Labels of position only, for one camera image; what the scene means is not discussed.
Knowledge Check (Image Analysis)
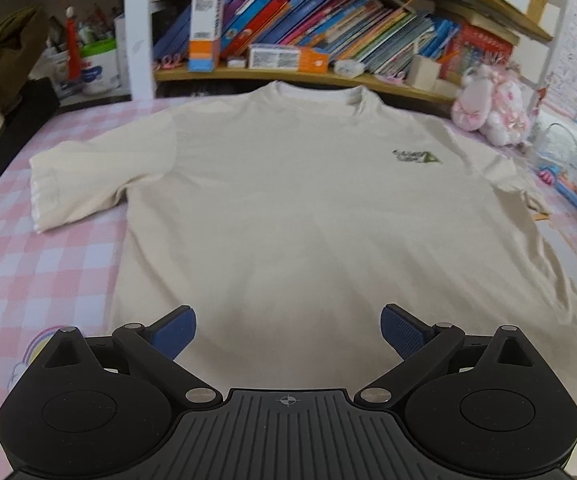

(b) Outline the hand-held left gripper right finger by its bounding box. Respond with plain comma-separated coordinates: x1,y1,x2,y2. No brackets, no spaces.
356,303,534,407

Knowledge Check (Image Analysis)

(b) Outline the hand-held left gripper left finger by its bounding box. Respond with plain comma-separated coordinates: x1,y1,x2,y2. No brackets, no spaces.
43,305,222,407

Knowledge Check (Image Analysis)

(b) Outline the cream t-shirt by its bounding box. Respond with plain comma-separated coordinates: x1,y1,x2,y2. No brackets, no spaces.
29,81,577,428

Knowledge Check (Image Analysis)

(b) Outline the pink checked printed mat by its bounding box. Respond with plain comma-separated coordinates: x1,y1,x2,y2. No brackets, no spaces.
0,95,577,461

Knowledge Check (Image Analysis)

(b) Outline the pink plush toy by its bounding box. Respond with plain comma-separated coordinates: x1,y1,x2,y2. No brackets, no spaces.
451,64,532,146

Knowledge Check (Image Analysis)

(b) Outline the beige pen holder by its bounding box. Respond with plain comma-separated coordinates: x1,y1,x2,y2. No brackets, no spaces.
407,54,440,89

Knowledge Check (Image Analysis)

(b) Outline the white pencil sharpener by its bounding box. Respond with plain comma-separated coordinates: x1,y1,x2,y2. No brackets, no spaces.
334,59,366,77

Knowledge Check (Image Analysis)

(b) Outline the black box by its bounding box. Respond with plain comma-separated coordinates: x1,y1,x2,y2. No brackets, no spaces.
0,77,62,222

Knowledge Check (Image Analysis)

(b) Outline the wooden bookshelf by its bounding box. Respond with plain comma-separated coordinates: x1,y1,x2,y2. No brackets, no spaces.
123,0,574,107

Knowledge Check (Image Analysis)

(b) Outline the white plastic tub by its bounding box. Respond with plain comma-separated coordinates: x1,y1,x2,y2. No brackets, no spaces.
80,39,120,95

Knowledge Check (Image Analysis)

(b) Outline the long white orange toothpaste box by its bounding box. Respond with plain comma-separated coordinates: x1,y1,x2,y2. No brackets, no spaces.
248,43,330,74

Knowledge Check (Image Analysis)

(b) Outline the red book set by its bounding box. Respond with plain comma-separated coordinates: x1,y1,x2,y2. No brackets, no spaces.
441,24,514,86

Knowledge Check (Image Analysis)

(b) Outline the red tassel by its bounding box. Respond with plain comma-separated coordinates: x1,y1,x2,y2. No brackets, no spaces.
65,5,82,81

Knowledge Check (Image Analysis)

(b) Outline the tall white orange toothpaste box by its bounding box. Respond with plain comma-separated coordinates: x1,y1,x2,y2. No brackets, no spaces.
188,0,226,73

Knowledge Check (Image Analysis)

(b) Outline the bunch of pens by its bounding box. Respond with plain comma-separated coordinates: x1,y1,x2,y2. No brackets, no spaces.
47,4,119,57

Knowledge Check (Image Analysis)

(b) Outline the olive green cloth bag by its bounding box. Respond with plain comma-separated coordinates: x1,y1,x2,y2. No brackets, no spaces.
0,7,50,147

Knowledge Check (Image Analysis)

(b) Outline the row of colourful books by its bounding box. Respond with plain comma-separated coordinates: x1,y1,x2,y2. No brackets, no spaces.
153,0,462,77

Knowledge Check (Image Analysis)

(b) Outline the white wire basket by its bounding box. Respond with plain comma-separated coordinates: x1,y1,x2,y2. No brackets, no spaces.
533,122,577,187

